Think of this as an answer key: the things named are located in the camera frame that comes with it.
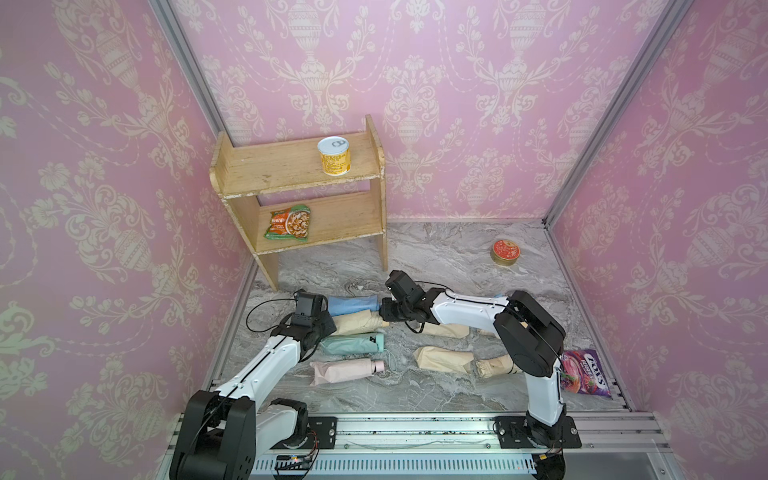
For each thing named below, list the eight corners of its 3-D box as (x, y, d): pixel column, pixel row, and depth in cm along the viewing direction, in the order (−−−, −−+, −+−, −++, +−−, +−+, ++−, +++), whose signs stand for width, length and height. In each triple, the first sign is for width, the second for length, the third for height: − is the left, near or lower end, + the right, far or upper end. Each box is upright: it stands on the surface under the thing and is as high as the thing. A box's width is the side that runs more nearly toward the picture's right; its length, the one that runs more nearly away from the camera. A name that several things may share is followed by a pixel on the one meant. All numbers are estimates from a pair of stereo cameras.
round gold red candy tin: (493, 265, 110) (496, 258, 107) (488, 246, 116) (490, 239, 112) (519, 265, 110) (523, 258, 107) (513, 246, 116) (516, 239, 112)
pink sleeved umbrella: (313, 388, 82) (309, 382, 78) (315, 368, 86) (311, 361, 82) (385, 382, 83) (385, 377, 79) (384, 363, 87) (383, 356, 83)
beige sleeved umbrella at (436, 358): (412, 367, 86) (413, 361, 82) (414, 349, 89) (415, 343, 86) (469, 376, 84) (472, 370, 81) (469, 358, 88) (472, 352, 84)
